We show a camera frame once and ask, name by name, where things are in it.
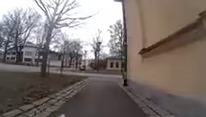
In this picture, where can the grey cobblestone border strip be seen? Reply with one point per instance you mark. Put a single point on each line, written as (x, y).
(45, 103)

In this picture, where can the small beige building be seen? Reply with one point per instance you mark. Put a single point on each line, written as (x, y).
(113, 64)

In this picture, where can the dark asphalt path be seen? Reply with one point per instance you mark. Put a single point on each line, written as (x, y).
(102, 101)

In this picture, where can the beige building wall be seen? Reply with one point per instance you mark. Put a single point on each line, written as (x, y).
(171, 54)

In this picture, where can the grey paving stone strip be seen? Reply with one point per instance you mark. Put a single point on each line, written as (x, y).
(149, 108)

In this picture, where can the dark drainpipe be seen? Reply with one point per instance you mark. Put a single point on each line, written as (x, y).
(125, 52)

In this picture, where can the white building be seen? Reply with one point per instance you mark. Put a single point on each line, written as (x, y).
(29, 54)

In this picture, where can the row of bare trees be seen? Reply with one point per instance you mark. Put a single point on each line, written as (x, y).
(18, 34)

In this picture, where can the grey road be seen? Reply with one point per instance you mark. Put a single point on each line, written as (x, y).
(10, 67)

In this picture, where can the bare brown grass patch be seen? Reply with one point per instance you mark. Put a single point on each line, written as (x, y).
(13, 87)

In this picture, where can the large bare tree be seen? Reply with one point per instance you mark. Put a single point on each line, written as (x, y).
(48, 32)

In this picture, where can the vehicle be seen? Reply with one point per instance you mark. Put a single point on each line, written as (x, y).
(82, 68)

